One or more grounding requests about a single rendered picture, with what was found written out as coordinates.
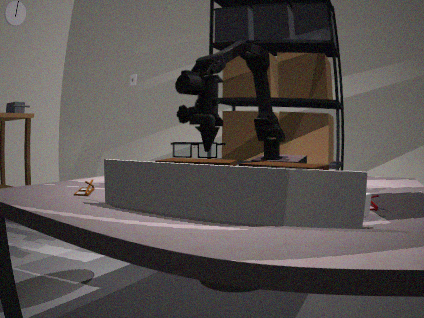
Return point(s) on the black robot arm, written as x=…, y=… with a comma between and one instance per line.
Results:
x=257, y=60

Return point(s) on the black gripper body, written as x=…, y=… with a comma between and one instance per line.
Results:
x=207, y=112

